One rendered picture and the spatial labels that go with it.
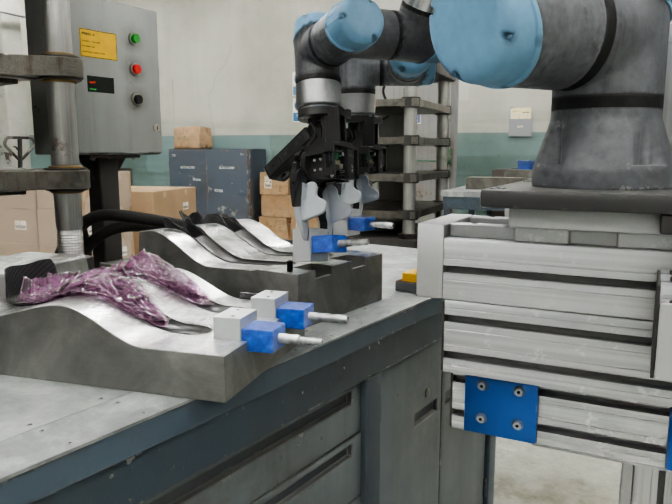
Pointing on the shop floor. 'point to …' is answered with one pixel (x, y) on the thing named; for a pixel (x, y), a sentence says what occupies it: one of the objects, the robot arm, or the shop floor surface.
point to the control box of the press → (105, 97)
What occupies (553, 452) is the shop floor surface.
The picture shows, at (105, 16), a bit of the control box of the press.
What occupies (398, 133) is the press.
